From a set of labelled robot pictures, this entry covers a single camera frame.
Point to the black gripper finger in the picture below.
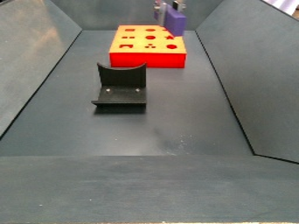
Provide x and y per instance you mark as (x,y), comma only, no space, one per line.
(159,11)

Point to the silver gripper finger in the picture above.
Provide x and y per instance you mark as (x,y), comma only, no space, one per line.
(179,5)

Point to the black curved fixture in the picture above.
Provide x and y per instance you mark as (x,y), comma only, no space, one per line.
(121,86)

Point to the purple rectangular block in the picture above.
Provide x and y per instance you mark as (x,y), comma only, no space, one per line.
(173,21)

